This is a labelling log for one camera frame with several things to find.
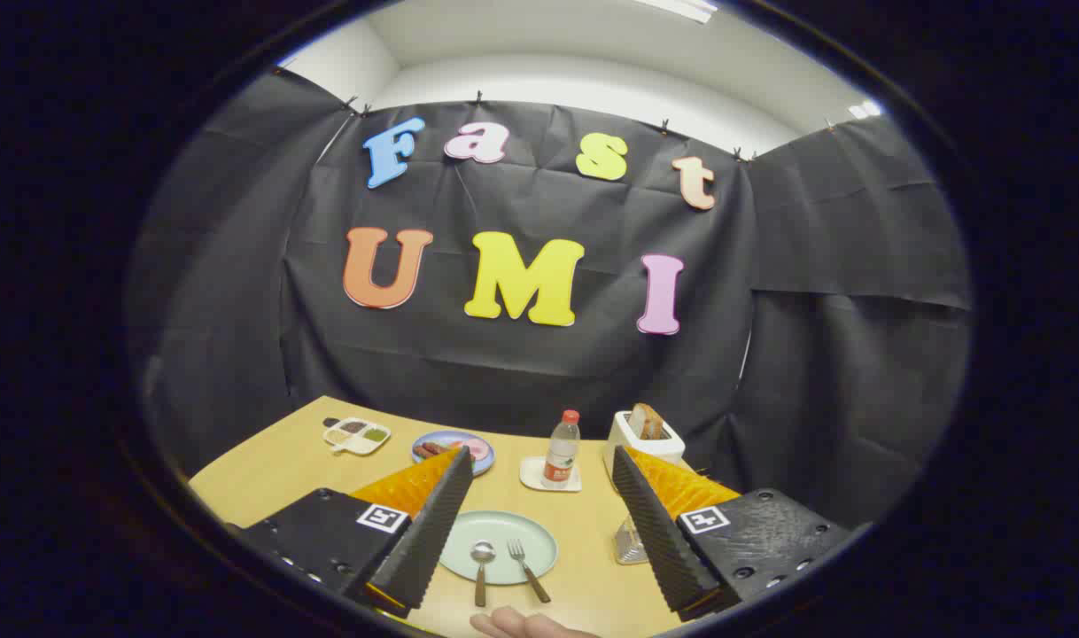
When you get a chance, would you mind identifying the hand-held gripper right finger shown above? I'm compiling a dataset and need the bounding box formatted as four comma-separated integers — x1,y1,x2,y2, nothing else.
611,445,864,621

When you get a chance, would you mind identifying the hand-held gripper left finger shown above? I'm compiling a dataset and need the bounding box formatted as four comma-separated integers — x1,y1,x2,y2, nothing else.
225,446,476,619

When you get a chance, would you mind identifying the wooden handled metal spoon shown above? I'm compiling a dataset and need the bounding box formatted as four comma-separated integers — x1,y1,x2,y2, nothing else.
470,541,497,609

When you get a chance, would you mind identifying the wooden handled metal fork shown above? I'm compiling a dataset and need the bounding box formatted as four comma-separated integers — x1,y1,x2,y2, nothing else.
507,539,552,604

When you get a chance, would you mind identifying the pale green plate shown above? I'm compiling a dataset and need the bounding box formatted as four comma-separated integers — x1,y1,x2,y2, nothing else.
439,510,559,586

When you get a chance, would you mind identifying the blue patterned plate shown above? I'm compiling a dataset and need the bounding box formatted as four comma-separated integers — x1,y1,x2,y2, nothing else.
412,430,496,478

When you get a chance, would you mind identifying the white toaster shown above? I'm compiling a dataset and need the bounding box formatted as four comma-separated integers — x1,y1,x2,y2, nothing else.
603,410,687,484

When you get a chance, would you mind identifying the white square coaster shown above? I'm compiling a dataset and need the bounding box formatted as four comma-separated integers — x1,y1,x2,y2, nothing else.
519,455,583,493

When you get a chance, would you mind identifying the white divided condiment dish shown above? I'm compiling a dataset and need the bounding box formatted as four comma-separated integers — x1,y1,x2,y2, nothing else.
322,416,392,456

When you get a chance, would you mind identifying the clear plastic water bottle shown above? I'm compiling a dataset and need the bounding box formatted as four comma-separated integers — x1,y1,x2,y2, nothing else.
542,409,582,486

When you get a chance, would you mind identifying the long ceiling light panel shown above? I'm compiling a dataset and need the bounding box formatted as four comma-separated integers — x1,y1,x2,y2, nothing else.
633,0,722,23

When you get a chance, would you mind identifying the metal wire drain basket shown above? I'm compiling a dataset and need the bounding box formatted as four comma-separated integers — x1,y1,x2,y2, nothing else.
613,517,651,566

